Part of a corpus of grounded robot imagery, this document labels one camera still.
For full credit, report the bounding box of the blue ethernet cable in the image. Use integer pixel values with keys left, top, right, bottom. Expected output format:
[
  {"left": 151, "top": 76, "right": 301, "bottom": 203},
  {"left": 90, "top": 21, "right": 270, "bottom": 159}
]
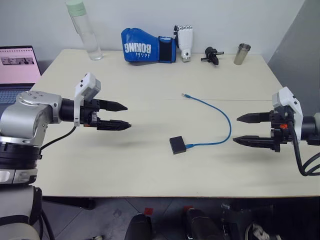
[{"left": 181, "top": 92, "right": 232, "bottom": 149}]

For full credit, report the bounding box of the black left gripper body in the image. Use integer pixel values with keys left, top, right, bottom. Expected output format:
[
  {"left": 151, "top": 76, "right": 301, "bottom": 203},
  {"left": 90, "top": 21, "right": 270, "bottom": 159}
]
[{"left": 79, "top": 98, "right": 101, "bottom": 129}]

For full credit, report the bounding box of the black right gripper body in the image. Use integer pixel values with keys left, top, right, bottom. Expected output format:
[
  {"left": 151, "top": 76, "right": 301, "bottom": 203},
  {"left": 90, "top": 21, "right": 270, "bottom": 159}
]
[{"left": 268, "top": 106, "right": 295, "bottom": 153}]

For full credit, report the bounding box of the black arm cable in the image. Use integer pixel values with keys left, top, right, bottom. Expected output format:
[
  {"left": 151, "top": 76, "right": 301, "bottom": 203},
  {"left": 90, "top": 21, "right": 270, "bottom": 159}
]
[
  {"left": 286, "top": 120, "right": 320, "bottom": 177},
  {"left": 39, "top": 124, "right": 77, "bottom": 152}
]

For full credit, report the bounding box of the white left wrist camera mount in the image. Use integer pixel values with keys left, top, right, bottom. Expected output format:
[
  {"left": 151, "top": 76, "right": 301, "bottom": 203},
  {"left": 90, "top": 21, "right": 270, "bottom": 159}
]
[{"left": 73, "top": 72, "right": 102, "bottom": 127}]

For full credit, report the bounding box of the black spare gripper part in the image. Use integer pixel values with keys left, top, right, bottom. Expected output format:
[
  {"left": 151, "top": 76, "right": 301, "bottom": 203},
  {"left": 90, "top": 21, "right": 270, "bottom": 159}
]
[{"left": 200, "top": 46, "right": 225, "bottom": 66}]

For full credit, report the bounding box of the steel cup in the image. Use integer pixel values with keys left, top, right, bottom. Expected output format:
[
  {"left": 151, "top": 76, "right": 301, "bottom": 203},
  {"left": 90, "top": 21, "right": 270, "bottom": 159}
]
[{"left": 233, "top": 43, "right": 252, "bottom": 66}]

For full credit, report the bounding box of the clear bottle with green lid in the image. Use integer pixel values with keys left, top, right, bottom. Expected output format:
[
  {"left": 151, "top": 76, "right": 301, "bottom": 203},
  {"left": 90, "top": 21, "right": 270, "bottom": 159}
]
[{"left": 65, "top": 0, "right": 104, "bottom": 61}]

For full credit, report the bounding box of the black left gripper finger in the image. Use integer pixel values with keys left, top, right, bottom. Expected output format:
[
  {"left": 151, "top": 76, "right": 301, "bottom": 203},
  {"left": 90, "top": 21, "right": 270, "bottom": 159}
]
[
  {"left": 98, "top": 99, "right": 129, "bottom": 113},
  {"left": 96, "top": 119, "right": 133, "bottom": 132}
]

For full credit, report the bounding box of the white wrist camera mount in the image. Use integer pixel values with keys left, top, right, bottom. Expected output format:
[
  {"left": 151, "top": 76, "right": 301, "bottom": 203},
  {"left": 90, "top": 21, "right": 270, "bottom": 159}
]
[
  {"left": 73, "top": 72, "right": 102, "bottom": 127},
  {"left": 271, "top": 86, "right": 304, "bottom": 146}
]

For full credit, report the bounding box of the small black box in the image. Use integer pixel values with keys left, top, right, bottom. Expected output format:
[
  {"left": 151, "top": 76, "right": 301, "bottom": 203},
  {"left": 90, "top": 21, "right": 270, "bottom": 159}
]
[{"left": 169, "top": 135, "right": 188, "bottom": 156}]

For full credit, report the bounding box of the blue boxing glove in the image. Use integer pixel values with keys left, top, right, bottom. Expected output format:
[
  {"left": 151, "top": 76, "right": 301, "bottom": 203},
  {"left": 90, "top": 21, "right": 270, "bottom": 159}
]
[{"left": 120, "top": 27, "right": 177, "bottom": 64}]

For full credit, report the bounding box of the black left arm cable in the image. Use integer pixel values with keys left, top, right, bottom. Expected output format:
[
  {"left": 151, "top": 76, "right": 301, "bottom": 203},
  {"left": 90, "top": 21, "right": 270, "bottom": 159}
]
[{"left": 39, "top": 124, "right": 77, "bottom": 152}]

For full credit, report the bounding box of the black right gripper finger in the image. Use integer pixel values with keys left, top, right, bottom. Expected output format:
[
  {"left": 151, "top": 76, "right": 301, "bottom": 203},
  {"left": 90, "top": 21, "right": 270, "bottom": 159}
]
[
  {"left": 236, "top": 111, "right": 272, "bottom": 124},
  {"left": 232, "top": 135, "right": 275, "bottom": 151}
]

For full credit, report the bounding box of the dark rounded right foot shape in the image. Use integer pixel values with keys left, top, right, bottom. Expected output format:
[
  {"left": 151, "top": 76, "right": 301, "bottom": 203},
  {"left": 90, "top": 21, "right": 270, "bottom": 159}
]
[{"left": 183, "top": 206, "right": 225, "bottom": 240}]

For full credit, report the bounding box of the white robotic hand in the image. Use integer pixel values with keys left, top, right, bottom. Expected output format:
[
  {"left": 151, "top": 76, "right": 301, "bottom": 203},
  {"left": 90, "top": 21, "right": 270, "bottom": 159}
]
[{"left": 172, "top": 24, "right": 195, "bottom": 63}]

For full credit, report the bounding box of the dark rounded left foot shape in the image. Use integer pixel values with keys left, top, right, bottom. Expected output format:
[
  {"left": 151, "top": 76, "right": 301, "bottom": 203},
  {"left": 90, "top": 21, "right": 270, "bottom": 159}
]
[{"left": 124, "top": 213, "right": 153, "bottom": 240}]

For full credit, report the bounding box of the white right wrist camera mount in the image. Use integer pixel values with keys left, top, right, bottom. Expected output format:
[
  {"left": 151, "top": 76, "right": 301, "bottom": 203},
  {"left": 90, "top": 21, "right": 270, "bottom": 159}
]
[{"left": 271, "top": 86, "right": 304, "bottom": 146}]

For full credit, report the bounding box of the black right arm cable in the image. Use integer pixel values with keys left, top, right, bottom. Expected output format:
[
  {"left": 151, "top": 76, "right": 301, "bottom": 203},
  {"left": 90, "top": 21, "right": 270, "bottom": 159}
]
[{"left": 286, "top": 120, "right": 320, "bottom": 177}]

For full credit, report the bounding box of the open laptop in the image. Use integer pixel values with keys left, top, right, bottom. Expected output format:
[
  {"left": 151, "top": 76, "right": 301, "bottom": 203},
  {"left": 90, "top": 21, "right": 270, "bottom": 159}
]
[{"left": 0, "top": 45, "right": 42, "bottom": 116}]

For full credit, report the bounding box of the dark rounded foot shape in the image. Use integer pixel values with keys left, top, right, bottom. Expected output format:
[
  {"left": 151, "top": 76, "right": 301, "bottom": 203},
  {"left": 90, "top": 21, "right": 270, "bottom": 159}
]
[
  {"left": 124, "top": 213, "right": 153, "bottom": 240},
  {"left": 183, "top": 206, "right": 225, "bottom": 240}
]

